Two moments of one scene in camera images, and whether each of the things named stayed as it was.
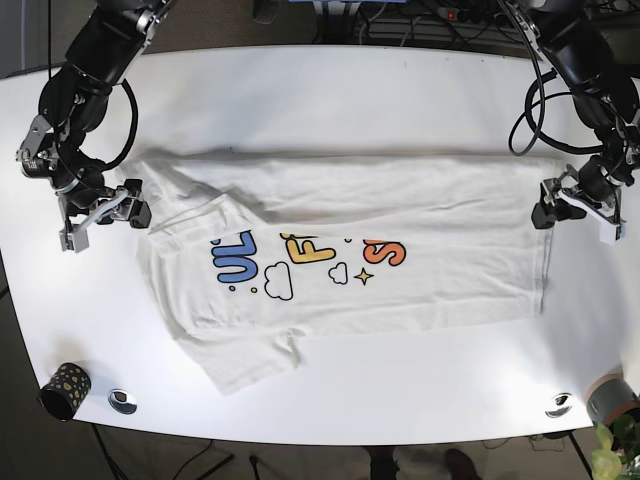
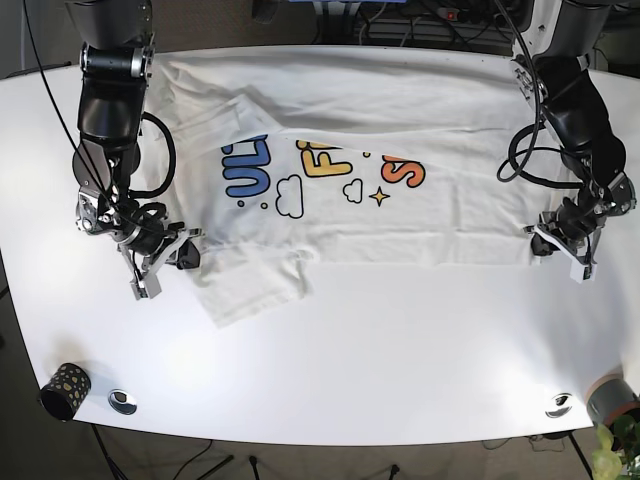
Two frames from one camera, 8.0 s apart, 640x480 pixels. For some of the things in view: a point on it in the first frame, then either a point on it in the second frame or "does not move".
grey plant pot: x=609 y=398 does not move
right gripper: x=569 y=186 → x=578 y=246
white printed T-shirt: x=244 y=248 → x=284 y=157
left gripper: x=119 y=204 → x=144 y=267
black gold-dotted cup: x=66 y=391 does not move
